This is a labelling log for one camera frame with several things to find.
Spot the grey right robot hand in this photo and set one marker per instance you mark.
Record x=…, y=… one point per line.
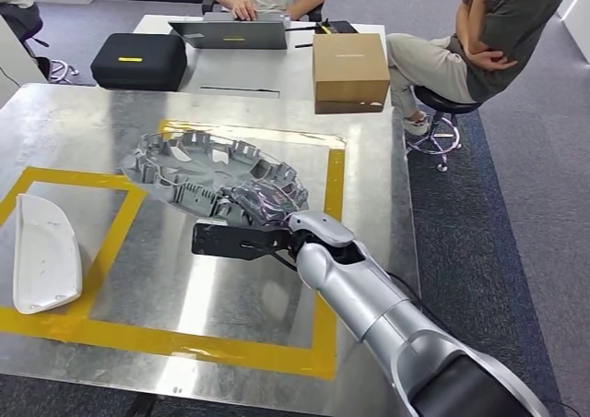
x=271, y=203

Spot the grey plastic wheel hubcap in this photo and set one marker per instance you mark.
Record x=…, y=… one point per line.
x=184, y=170

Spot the stainless steel workbench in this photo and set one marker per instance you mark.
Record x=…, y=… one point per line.
x=207, y=316

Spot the white table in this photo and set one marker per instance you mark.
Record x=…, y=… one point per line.
x=249, y=72

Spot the black pen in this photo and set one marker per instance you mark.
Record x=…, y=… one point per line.
x=305, y=45

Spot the brown cardboard box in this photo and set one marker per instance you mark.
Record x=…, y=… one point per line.
x=350, y=66

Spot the grey laptop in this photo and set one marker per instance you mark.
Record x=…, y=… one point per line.
x=230, y=35

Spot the black flat device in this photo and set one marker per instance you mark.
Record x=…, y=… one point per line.
x=341, y=27

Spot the black zip case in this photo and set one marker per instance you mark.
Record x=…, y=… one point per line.
x=138, y=72

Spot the black stool with chrome base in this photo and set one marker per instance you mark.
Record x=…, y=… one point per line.
x=442, y=105

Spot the white plastic mirror cover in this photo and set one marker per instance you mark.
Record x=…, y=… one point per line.
x=46, y=261

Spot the white-topped steel-legged table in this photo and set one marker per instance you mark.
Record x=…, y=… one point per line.
x=18, y=66

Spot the yellow tape double frame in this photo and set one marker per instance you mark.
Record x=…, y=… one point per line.
x=334, y=182

